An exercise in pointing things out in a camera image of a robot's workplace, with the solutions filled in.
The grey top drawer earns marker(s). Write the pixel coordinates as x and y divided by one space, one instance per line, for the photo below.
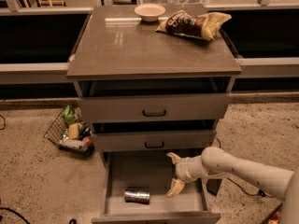
162 99

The grey middle drawer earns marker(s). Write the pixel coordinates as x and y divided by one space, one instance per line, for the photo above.
146 135

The silver can in basket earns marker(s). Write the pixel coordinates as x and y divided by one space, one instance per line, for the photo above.
74 144

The white ceramic bowl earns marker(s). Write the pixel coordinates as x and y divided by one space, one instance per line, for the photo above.
149 12

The grey drawer cabinet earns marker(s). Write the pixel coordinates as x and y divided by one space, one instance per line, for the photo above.
117 44

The black wire basket left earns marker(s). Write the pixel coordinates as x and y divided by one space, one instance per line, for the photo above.
58 131

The silver blue redbull can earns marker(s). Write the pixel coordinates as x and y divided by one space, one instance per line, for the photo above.
136 196

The grey bottom drawer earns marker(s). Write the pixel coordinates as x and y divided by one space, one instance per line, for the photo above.
153 171

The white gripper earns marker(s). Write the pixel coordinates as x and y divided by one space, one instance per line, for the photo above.
183 171

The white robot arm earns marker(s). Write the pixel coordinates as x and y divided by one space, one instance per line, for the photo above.
213 162

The black wire basket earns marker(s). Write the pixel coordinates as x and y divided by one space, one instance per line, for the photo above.
58 131
274 217

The brown yellow chip bag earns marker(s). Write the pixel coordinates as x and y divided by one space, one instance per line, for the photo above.
205 26

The black power adapter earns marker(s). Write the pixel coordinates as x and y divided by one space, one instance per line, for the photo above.
213 186

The grey drawer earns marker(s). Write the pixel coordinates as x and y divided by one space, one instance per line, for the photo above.
146 135
153 171
162 99

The black wire basket right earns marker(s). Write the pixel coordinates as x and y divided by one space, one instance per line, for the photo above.
274 217

